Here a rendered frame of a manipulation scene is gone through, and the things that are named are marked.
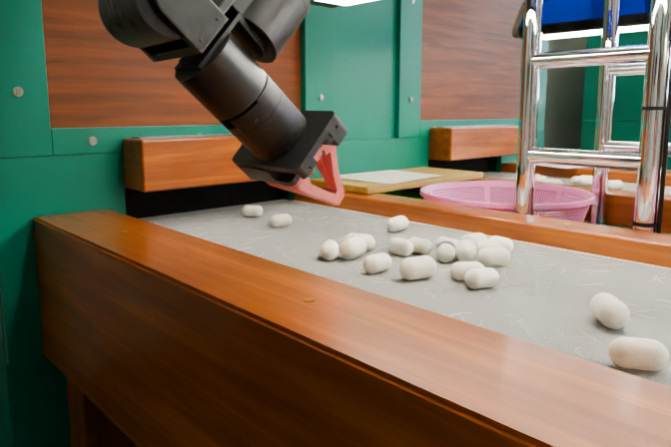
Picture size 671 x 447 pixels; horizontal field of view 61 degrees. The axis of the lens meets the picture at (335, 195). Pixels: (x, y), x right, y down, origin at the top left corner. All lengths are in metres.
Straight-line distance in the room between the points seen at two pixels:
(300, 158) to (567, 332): 0.25
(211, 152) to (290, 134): 0.35
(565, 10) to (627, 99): 2.21
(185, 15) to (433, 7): 0.93
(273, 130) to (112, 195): 0.40
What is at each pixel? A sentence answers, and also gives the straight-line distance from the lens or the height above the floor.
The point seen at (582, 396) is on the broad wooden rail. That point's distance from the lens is 0.31.
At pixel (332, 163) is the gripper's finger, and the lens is 0.55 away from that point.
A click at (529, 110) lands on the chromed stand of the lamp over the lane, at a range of 0.78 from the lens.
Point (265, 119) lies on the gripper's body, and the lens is 0.48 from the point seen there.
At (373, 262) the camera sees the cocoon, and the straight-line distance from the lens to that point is 0.56.
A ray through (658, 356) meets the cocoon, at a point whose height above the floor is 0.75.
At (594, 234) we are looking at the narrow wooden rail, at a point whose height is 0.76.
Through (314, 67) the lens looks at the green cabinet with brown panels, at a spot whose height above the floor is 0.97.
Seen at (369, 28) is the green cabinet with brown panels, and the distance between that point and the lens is 1.15.
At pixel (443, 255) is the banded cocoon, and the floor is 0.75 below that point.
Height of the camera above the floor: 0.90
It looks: 9 degrees down
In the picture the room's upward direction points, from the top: straight up
